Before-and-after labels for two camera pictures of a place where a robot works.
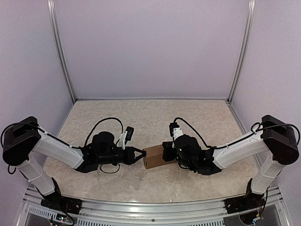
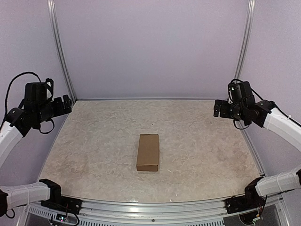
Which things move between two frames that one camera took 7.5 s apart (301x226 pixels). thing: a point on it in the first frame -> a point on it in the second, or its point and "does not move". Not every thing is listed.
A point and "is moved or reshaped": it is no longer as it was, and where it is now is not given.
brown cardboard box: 154,157 is moved or reshaped
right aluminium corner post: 249,24 does not move
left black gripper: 130,158 -> 60,110
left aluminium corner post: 53,18 does not move
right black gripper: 166,157 -> 224,112
